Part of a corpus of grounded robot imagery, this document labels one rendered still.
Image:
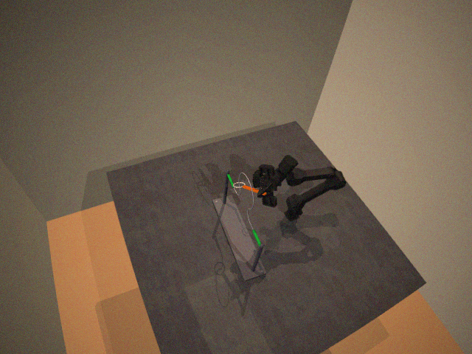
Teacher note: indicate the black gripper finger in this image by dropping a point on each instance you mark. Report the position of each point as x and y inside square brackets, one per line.
[269, 194]
[265, 185]

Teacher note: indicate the orange handle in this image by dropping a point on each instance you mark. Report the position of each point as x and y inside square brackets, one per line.
[245, 187]

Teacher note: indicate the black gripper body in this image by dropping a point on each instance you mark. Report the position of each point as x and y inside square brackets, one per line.
[276, 178]

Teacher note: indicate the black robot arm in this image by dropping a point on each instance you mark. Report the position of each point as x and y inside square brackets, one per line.
[295, 176]

